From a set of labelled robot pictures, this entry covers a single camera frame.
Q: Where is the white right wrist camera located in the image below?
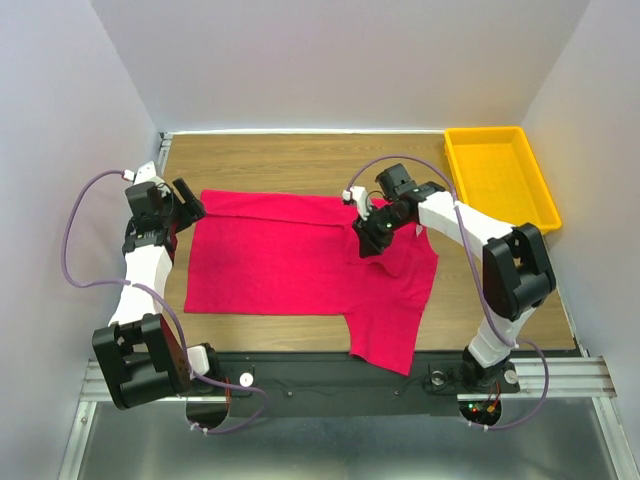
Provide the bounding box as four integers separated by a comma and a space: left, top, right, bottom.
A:
341, 186, 374, 220

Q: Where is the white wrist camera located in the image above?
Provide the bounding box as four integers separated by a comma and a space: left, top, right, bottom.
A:
341, 186, 374, 220
133, 161, 164, 185

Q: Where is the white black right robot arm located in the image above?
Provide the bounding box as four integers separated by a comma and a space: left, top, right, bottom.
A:
341, 164, 556, 390

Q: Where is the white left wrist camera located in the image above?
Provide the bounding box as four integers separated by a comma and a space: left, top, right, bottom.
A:
133, 161, 164, 185

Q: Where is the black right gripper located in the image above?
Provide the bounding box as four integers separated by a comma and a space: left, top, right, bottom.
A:
351, 204, 410, 259

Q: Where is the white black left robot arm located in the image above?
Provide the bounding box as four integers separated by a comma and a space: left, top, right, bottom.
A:
92, 173, 223, 410

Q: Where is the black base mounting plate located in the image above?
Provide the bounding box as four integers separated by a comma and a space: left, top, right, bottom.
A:
185, 351, 520, 426

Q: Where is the yellow plastic tray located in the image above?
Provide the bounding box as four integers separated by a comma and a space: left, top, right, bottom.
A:
444, 126, 562, 234

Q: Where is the aluminium frame rail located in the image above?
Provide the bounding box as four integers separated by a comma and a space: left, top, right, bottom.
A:
80, 357, 617, 402

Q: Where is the pink red t shirt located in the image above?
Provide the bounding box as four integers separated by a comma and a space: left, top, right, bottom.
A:
184, 190, 438, 375

